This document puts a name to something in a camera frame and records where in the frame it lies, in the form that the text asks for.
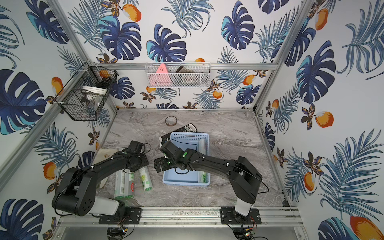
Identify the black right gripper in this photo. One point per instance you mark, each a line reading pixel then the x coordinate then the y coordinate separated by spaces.
pixel 162 161

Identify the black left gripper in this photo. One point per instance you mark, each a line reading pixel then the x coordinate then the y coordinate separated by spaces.
pixel 140 159

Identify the plastic wrap roll green print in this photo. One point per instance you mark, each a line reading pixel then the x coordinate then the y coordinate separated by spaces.
pixel 145 178

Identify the plastic wrap roll green label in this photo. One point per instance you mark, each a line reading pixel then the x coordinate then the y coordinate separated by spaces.
pixel 203 176

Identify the plastic wrap roll white label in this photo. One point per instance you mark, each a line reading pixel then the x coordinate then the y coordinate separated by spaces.
pixel 119 185

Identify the plastic wrap roll red label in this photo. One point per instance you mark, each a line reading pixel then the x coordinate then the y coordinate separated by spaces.
pixel 129 186

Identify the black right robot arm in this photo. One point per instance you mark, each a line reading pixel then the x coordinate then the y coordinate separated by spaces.
pixel 242 175

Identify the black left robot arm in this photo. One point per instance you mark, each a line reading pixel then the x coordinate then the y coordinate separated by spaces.
pixel 76 193

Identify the light blue perforated plastic basket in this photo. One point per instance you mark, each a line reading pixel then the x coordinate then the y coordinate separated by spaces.
pixel 180 177

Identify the black plastic wrap dispenser box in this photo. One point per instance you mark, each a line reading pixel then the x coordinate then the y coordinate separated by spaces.
pixel 190 128

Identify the dark brush in mesh basket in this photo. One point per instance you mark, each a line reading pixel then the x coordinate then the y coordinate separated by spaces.
pixel 184 77

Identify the pink triangular item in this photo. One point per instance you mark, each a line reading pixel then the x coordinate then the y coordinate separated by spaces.
pixel 160 78

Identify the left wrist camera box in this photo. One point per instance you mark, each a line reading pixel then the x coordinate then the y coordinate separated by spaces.
pixel 135 147

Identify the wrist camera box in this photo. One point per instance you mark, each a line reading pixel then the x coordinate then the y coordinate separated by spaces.
pixel 169 149
pixel 135 147

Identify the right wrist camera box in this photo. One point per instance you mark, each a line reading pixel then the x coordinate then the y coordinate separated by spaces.
pixel 169 149

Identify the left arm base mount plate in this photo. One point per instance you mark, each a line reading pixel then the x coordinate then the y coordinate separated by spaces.
pixel 126 216

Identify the aluminium front rail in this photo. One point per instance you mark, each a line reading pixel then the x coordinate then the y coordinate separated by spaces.
pixel 191 217

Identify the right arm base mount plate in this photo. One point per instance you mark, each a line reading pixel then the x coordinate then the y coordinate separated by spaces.
pixel 240 216

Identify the black wire wall basket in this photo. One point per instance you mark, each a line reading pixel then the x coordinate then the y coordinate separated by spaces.
pixel 85 95

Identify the white mesh wall basket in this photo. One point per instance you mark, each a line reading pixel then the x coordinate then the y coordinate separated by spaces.
pixel 150 68

